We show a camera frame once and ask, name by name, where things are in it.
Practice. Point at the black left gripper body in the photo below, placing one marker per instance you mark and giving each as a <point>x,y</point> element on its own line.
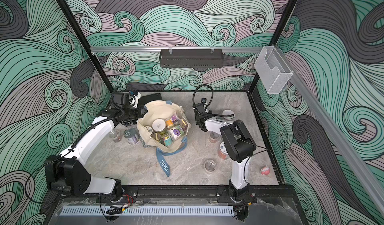
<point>133,113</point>

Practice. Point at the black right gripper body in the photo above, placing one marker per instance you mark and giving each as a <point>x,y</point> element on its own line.
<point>196,118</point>

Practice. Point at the cream canvas tote bag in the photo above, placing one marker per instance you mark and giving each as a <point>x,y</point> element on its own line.
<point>173,114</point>

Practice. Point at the purple yellow label seed can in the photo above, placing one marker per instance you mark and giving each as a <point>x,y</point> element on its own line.
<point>131,136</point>

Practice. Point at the clear red-bottom jar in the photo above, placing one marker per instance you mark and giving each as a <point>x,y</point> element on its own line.
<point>115,136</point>

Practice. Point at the green lid seed jar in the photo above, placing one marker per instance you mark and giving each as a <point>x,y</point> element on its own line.
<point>222,151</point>

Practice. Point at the clear small seed jar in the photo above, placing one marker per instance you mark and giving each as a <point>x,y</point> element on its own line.
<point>210,166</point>

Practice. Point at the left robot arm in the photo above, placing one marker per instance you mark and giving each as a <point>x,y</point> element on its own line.
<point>66,173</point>

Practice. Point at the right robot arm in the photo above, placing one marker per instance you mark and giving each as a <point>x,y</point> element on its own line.
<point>238,143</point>

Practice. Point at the black ribbed hard case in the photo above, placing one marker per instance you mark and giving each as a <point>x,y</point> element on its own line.
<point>148,98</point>

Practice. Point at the purple flower label jar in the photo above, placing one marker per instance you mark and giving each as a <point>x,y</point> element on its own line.
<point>176,132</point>

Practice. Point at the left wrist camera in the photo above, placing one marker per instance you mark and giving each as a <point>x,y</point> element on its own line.
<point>134,98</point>

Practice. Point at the black wall shelf tray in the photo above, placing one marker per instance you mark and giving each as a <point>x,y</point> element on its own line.
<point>191,58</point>

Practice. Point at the white mesh wall basket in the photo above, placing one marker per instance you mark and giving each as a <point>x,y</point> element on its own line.
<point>273,69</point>

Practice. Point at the white slotted cable duct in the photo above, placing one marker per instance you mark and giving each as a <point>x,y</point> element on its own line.
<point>150,211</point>

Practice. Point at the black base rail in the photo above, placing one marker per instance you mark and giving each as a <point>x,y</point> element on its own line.
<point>225,194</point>

